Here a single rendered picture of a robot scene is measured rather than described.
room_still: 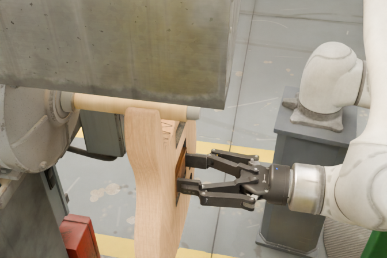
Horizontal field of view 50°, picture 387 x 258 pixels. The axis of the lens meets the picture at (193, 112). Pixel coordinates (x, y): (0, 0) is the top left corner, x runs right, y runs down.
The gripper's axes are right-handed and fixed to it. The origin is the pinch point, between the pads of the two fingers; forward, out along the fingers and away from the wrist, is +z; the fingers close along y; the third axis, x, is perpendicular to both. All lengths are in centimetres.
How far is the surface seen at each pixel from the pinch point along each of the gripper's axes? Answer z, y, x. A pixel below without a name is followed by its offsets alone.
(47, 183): 38.2, 11.3, -20.1
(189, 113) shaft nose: -3.0, -8.6, 19.4
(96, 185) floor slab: 65, 89, -95
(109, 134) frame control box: 20.7, 14.1, -3.9
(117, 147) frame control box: 19.3, 14.6, -7.9
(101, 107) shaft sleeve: 11.0, -9.2, 19.0
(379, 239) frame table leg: -52, 30, -42
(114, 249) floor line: 44, 55, -99
